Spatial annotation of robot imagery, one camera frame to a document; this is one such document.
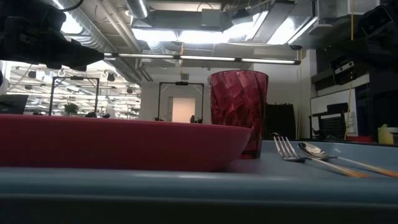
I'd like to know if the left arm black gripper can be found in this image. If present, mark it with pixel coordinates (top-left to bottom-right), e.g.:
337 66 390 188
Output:
0 0 106 72

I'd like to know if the red round plate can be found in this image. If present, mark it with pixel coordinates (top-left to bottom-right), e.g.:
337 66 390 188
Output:
0 113 254 173

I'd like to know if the red faceted plastic cup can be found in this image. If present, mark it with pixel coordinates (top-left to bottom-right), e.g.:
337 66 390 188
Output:
207 70 270 161

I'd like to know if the silver fork with orange handle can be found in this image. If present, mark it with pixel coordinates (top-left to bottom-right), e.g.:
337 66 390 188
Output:
271 132 371 179

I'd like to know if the silver spoon with orange handle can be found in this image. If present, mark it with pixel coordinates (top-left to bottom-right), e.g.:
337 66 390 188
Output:
297 141 398 179

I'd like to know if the blue plastic tray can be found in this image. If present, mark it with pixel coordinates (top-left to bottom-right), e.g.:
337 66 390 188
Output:
0 139 398 203

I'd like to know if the green potted plant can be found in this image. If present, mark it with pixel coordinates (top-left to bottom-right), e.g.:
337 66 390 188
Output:
63 102 80 116

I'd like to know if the dark monitor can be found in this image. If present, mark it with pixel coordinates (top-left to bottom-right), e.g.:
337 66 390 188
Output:
0 93 30 115

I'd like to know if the long light strip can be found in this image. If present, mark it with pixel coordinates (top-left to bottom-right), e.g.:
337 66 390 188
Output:
103 52 302 66

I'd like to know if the black cabinet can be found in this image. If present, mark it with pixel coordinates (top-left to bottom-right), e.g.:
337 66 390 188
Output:
263 103 297 141

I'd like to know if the whiteboard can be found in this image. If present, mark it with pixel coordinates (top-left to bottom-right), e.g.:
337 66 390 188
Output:
310 88 359 138

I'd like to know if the black mesh cart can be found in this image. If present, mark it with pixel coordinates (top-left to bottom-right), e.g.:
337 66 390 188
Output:
308 102 349 141

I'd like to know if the yellow green bottle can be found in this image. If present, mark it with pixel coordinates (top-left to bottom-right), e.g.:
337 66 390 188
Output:
377 123 395 146

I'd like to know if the black background frame stand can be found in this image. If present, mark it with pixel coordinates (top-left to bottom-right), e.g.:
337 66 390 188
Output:
157 81 205 124
48 75 101 118

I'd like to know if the silver ventilation duct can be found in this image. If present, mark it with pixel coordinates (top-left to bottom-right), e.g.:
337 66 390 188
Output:
124 0 150 20

